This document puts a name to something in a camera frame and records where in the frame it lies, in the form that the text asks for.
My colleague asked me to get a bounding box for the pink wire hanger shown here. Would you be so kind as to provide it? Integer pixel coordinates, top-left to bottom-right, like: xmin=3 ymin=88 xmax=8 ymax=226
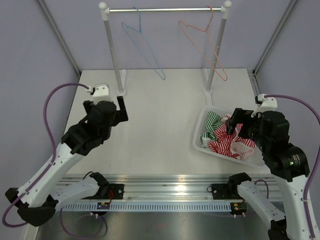
xmin=178 ymin=5 xmax=230 ymax=81

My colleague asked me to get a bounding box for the red striped tank top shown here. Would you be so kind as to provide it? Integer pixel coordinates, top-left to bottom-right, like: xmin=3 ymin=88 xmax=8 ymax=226
xmin=208 ymin=115 xmax=256 ymax=160

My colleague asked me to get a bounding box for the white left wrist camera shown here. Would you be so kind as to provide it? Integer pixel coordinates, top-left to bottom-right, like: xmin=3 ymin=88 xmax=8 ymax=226
xmin=86 ymin=83 xmax=110 ymax=99

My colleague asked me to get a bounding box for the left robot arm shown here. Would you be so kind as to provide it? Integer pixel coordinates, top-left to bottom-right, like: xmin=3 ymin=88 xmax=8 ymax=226
xmin=5 ymin=96 xmax=129 ymax=227

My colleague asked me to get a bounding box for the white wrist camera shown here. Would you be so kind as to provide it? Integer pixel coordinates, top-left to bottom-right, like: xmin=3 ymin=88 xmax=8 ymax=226
xmin=86 ymin=83 xmax=110 ymax=99
xmin=251 ymin=93 xmax=278 ymax=118

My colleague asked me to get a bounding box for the blue wire hanger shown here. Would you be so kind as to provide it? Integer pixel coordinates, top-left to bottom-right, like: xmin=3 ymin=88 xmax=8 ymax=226
xmin=121 ymin=6 xmax=166 ymax=80

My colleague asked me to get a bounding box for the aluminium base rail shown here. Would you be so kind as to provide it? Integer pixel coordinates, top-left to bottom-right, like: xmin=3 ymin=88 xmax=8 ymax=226
xmin=54 ymin=173 xmax=283 ymax=203

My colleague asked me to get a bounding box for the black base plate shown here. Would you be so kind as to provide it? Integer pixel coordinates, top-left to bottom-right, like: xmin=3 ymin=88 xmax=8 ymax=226
xmin=97 ymin=183 xmax=125 ymax=200
xmin=206 ymin=183 xmax=232 ymax=200

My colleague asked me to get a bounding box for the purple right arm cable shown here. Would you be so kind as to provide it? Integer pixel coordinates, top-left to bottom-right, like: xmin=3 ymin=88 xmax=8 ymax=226
xmin=253 ymin=94 xmax=320 ymax=238

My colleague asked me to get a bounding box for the white and silver clothes rack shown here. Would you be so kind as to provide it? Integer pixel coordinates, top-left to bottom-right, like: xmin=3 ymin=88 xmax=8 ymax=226
xmin=99 ymin=0 xmax=232 ymax=106

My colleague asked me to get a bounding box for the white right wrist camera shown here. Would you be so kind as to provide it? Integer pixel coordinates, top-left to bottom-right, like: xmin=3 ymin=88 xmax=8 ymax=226
xmin=251 ymin=93 xmax=278 ymax=118

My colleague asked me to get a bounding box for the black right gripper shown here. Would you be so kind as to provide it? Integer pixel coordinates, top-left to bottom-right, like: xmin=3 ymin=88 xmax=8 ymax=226
xmin=225 ymin=107 xmax=270 ymax=152

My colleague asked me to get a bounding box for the green striped tank top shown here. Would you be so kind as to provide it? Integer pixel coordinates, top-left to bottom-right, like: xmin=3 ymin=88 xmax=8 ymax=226
xmin=200 ymin=110 xmax=223 ymax=149

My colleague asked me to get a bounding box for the white plastic basket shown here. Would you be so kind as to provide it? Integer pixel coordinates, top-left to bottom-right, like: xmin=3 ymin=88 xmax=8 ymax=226
xmin=192 ymin=105 xmax=267 ymax=169

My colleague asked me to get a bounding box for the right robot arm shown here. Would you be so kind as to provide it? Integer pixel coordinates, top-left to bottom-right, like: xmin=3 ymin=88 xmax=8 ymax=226
xmin=226 ymin=108 xmax=320 ymax=240

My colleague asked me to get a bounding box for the white slotted cable duct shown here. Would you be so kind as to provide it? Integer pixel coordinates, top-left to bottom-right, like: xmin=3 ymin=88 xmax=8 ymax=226
xmin=63 ymin=202 xmax=231 ymax=212

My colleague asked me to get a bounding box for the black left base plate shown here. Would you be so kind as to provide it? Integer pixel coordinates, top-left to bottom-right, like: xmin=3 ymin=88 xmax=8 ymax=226
xmin=97 ymin=183 xmax=125 ymax=200

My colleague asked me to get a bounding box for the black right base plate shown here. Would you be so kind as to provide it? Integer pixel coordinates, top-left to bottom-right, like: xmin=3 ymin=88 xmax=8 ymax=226
xmin=206 ymin=183 xmax=232 ymax=200

